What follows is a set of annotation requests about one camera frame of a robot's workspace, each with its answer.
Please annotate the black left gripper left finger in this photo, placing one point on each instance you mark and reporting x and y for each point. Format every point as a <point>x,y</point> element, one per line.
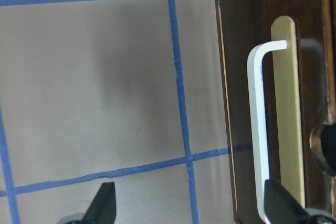
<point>103,209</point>

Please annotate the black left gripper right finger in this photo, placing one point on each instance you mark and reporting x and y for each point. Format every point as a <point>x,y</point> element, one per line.
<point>280,206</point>

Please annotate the dark wooden drawer cabinet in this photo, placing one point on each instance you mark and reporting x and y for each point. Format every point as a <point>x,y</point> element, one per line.
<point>298,99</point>

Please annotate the white drawer handle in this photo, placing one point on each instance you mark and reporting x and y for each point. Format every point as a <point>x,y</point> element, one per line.
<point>258,117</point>

